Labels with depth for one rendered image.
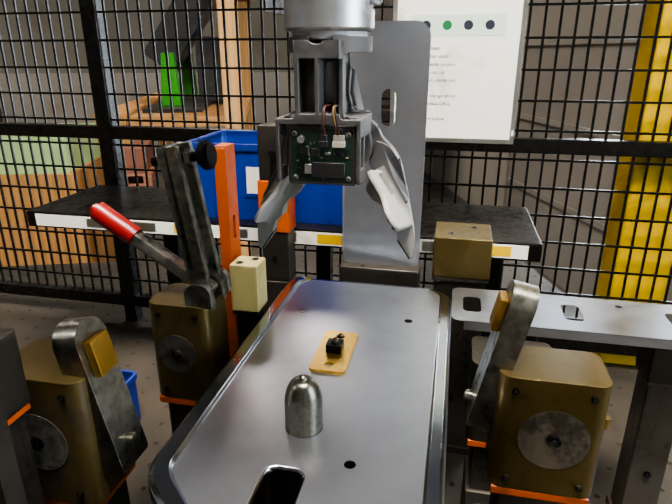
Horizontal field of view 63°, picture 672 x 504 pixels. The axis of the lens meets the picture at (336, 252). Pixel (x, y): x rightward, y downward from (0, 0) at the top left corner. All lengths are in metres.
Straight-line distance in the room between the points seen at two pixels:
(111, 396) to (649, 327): 0.58
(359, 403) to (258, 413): 0.09
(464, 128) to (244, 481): 0.78
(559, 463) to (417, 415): 0.13
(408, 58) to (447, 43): 0.28
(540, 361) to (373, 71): 0.44
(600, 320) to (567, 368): 0.22
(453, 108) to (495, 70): 0.09
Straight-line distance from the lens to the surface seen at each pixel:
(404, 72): 0.77
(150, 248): 0.61
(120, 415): 0.49
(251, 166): 0.93
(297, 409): 0.46
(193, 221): 0.57
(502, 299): 0.48
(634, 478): 0.86
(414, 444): 0.48
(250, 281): 0.66
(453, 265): 0.79
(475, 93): 1.05
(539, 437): 0.53
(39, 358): 0.50
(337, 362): 0.57
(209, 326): 0.60
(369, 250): 0.82
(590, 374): 0.52
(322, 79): 0.46
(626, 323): 0.74
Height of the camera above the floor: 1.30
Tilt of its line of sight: 20 degrees down
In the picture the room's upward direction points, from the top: straight up
